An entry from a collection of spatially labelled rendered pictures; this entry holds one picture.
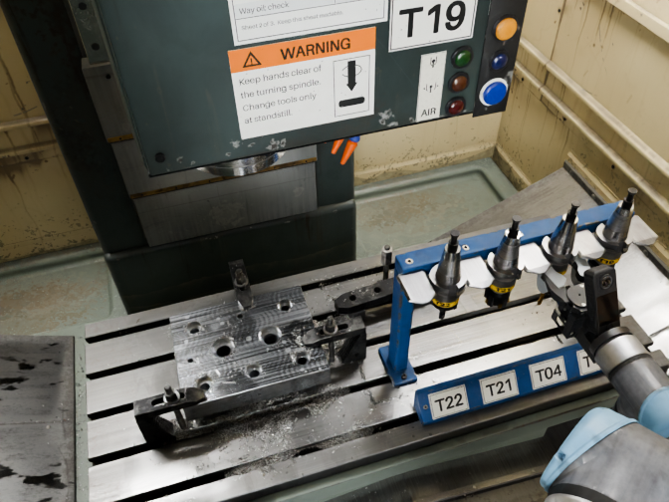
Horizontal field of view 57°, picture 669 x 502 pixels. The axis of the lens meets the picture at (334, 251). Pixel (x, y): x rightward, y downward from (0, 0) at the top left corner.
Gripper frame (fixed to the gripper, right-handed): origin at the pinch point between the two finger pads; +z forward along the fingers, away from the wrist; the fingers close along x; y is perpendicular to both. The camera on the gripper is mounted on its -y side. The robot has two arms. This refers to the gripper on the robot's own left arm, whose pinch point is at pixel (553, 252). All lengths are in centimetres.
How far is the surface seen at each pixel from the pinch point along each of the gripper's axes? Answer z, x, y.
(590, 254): -4.0, 4.7, -2.1
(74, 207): 96, -97, 46
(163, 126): -6, -62, -45
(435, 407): -10.3, -24.7, 26.2
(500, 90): -6.6, -23.2, -42.5
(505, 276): -4.2, -12.5, -2.3
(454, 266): -3.0, -22.2, -6.8
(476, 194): 80, 35, 63
